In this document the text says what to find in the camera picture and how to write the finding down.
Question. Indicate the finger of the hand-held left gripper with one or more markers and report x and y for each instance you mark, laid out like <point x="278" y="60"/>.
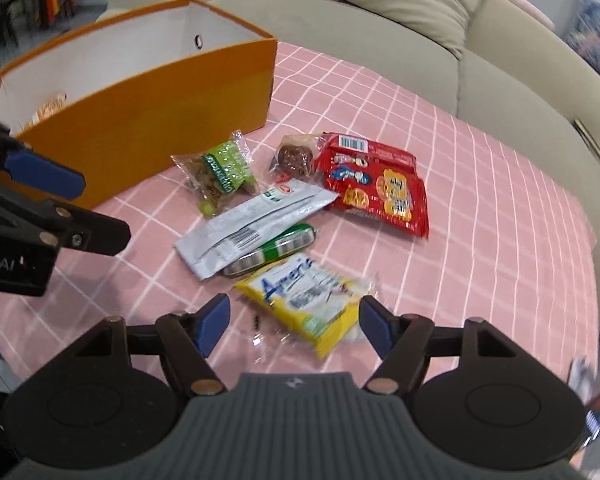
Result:
<point x="90" y="230"/>
<point x="45" y="172"/>

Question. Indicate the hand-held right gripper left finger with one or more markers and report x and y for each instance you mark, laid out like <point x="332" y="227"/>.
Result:
<point x="212" y="322"/>

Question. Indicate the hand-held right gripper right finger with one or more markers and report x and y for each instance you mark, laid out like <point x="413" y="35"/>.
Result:
<point x="377" y="327"/>

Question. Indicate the white silver snack packet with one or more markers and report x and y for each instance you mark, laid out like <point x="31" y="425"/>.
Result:
<point x="240" y="230"/>

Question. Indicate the green sausage stick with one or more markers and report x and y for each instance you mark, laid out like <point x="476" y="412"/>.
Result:
<point x="290" y="242"/>

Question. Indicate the orange cardboard box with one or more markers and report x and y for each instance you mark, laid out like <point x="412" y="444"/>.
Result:
<point x="155" y="125"/>

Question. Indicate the red cartoon snack bag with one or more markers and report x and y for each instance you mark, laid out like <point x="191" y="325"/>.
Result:
<point x="380" y="185"/>

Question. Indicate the clear green label snack packet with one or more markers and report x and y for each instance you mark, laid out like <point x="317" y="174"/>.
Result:
<point x="225" y="170"/>

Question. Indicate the brown cake clear packet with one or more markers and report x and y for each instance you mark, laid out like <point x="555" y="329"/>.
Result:
<point x="295" y="157"/>

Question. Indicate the small dark screw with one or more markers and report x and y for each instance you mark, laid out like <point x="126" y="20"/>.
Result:
<point x="255" y="321"/>

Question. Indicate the beige snack packet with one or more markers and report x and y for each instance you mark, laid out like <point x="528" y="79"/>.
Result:
<point x="50" y="107"/>

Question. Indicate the pink checkered cloth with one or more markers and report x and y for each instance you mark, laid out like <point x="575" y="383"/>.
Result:
<point x="480" y="240"/>

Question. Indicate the beige sofa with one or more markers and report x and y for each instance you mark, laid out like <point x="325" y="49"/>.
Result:
<point x="505" y="90"/>

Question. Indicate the beige pillow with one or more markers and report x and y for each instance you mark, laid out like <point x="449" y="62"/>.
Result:
<point x="405" y="0"/>

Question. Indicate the blue wall poster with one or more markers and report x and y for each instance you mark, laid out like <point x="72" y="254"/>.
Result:
<point x="595" y="35"/>

